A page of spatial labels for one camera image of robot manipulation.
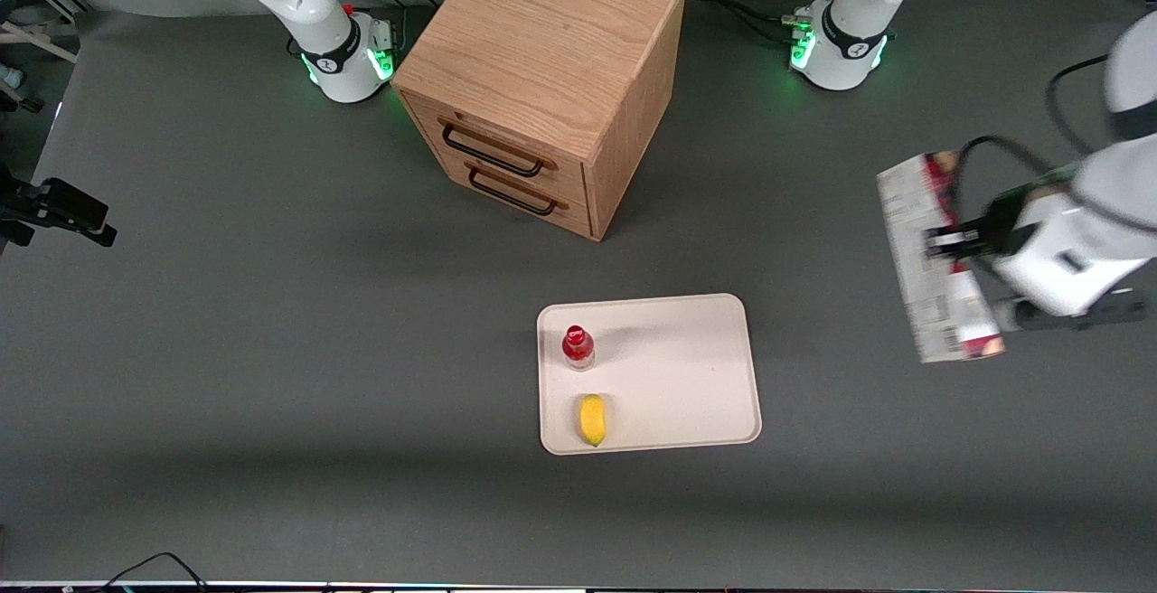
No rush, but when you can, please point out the wooden two-drawer cabinet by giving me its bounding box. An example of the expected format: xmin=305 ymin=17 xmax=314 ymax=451
xmin=390 ymin=0 xmax=687 ymax=242

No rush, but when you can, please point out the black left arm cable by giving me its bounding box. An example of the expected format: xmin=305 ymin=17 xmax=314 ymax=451
xmin=1046 ymin=54 xmax=1115 ymax=158

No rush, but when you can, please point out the cream plastic tray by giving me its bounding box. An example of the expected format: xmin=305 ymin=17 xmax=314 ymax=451
xmin=536 ymin=293 xmax=763 ymax=457

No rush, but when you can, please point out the dark right wrist camera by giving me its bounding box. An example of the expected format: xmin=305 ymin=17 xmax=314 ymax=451
xmin=0 ymin=166 xmax=119 ymax=249

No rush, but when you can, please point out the red-capped small bottle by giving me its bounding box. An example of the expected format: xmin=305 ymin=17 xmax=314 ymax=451
xmin=561 ymin=325 xmax=596 ymax=372

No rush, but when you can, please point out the red cookie box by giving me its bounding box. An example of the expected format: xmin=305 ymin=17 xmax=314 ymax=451
xmin=876 ymin=150 xmax=1007 ymax=365

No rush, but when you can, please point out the light wooden stick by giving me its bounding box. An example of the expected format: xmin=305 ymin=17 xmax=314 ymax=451
xmin=0 ymin=22 xmax=80 ymax=65

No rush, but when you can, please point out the black left base cable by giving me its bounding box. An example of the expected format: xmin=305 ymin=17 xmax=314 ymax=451
xmin=685 ymin=0 xmax=798 ymax=44

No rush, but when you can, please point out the black drawer handle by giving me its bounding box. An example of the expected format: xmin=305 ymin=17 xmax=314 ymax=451
xmin=467 ymin=166 xmax=558 ymax=217
xmin=441 ymin=123 xmax=547 ymax=179

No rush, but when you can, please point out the yellow banana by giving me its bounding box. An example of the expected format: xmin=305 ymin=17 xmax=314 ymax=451
xmin=578 ymin=393 xmax=607 ymax=447

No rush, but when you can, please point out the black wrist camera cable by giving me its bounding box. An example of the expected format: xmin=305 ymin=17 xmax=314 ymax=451
xmin=951 ymin=134 xmax=1057 ymax=225

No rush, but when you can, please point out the thin black table-edge cable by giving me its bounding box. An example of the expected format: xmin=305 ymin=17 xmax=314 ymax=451
xmin=89 ymin=552 xmax=211 ymax=590

